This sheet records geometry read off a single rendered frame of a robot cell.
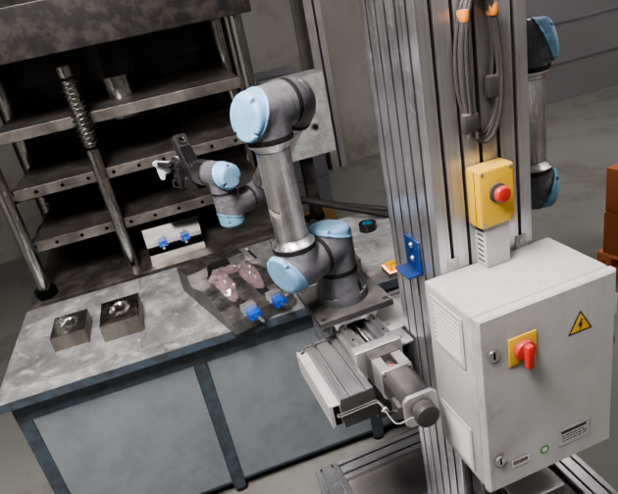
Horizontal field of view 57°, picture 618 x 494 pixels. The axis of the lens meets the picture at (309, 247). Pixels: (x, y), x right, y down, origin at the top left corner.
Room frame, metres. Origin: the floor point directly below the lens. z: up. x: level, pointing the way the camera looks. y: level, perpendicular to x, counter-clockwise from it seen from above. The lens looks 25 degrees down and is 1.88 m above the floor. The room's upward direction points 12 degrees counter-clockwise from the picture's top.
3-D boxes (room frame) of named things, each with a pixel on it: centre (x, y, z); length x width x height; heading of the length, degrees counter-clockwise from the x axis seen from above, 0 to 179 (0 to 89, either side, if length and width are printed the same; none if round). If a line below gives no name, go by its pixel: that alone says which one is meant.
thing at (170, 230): (2.85, 0.69, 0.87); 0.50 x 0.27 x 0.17; 12
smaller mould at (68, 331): (1.99, 0.98, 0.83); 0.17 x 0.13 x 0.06; 12
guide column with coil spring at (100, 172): (2.56, 0.85, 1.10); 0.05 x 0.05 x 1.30
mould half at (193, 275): (2.02, 0.33, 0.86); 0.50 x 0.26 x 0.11; 29
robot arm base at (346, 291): (1.46, -0.07, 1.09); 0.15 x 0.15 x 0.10
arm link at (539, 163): (1.56, -0.68, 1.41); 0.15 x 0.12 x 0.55; 79
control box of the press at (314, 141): (2.91, -0.08, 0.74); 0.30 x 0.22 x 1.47; 102
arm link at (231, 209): (1.59, 0.19, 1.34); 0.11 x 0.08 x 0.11; 130
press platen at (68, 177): (2.97, 0.76, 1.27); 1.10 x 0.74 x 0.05; 102
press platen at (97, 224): (2.97, 0.76, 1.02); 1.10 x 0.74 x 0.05; 102
